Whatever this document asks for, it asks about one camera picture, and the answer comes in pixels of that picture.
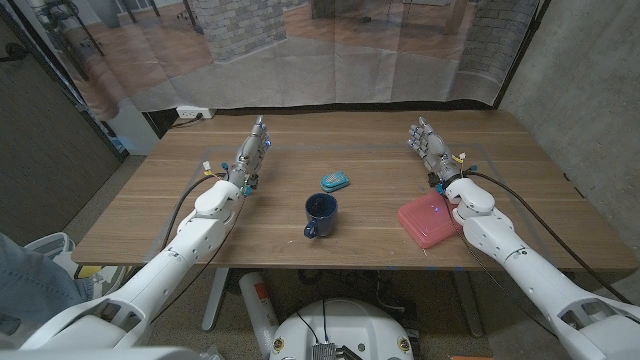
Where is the white sneaker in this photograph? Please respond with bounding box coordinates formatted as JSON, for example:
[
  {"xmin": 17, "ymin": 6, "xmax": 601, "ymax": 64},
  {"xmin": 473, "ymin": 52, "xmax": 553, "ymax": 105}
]
[{"xmin": 24, "ymin": 232, "xmax": 126, "ymax": 296}]

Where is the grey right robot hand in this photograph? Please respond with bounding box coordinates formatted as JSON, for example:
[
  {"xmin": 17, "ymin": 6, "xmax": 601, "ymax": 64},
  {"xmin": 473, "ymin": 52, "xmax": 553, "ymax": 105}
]
[{"xmin": 408, "ymin": 116, "xmax": 464, "ymax": 184}]

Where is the person's leg in jeans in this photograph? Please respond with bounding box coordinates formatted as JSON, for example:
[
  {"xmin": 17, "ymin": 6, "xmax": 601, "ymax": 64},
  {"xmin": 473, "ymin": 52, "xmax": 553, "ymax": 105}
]
[{"xmin": 0, "ymin": 232, "xmax": 96, "ymax": 346}]

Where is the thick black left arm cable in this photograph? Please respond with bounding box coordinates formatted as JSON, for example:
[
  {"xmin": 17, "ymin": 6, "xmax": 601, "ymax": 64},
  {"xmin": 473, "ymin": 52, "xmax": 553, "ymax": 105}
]
[{"xmin": 158, "ymin": 172, "xmax": 229, "ymax": 251}]

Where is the white power strip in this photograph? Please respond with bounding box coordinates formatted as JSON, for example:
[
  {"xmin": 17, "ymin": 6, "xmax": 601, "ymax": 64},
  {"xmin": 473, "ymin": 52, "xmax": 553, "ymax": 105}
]
[{"xmin": 175, "ymin": 105, "xmax": 217, "ymax": 120}]

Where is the pink plastic box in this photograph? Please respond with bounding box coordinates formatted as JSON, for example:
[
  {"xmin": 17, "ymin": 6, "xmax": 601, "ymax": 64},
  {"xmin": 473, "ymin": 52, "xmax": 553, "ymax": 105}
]
[{"xmin": 397, "ymin": 191, "xmax": 464, "ymax": 250}]

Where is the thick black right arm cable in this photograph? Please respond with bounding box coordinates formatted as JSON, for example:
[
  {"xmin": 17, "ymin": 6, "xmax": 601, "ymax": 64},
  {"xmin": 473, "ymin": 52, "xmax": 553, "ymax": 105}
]
[{"xmin": 467, "ymin": 170, "xmax": 634, "ymax": 306}]

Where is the grey electronics module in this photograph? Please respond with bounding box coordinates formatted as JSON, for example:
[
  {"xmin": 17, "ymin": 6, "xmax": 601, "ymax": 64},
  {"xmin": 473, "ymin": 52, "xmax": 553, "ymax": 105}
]
[{"xmin": 312, "ymin": 342, "xmax": 364, "ymax": 360}]

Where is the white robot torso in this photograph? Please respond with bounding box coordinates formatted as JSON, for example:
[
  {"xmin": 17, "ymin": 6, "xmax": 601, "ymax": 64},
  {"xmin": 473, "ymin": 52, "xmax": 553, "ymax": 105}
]
[{"xmin": 0, "ymin": 346, "xmax": 224, "ymax": 360}]

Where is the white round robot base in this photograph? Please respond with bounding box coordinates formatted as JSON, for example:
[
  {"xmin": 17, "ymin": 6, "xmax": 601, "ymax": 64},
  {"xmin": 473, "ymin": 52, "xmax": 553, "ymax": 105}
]
[{"xmin": 269, "ymin": 298, "xmax": 415, "ymax": 360}]

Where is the teal toy phone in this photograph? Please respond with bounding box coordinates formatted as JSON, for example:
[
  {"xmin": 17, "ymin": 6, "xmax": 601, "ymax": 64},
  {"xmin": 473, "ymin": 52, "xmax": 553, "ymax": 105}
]
[{"xmin": 319, "ymin": 170, "xmax": 351, "ymax": 194}]

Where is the printed room backdrop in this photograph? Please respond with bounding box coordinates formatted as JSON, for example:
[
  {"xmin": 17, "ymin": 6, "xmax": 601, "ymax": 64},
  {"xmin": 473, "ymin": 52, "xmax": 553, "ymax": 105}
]
[{"xmin": 9, "ymin": 0, "xmax": 544, "ymax": 121}]

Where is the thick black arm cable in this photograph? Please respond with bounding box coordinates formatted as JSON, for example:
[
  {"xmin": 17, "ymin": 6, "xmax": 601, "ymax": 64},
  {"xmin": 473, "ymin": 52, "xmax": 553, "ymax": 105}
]
[
  {"xmin": 158, "ymin": 172, "xmax": 229, "ymax": 251},
  {"xmin": 467, "ymin": 170, "xmax": 634, "ymax": 306}
]

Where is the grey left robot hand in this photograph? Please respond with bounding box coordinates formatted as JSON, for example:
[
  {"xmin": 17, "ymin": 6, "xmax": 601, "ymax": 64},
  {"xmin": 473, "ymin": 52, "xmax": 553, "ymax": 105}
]
[{"xmin": 228, "ymin": 115, "xmax": 273, "ymax": 189}]

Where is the white table leg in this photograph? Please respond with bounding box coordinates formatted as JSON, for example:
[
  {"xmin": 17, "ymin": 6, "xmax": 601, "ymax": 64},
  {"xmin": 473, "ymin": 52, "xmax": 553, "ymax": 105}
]
[{"xmin": 201, "ymin": 267, "xmax": 231, "ymax": 333}]

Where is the white cylinder with orange label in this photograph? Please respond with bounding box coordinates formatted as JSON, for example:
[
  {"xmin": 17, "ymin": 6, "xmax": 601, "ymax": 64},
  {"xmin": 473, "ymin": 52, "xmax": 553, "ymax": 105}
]
[{"xmin": 238, "ymin": 271, "xmax": 280, "ymax": 359}]

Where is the dark blue mug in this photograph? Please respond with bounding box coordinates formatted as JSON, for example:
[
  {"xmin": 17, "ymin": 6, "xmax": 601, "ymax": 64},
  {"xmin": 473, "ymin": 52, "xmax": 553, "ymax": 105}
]
[{"xmin": 303, "ymin": 192, "xmax": 339, "ymax": 240}]

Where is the black backdrop frame pole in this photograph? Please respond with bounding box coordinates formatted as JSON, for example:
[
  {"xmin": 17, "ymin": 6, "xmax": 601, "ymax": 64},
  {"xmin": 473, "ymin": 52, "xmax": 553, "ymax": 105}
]
[
  {"xmin": 492, "ymin": 0, "xmax": 551, "ymax": 109},
  {"xmin": 4, "ymin": 0, "xmax": 129, "ymax": 161}
]

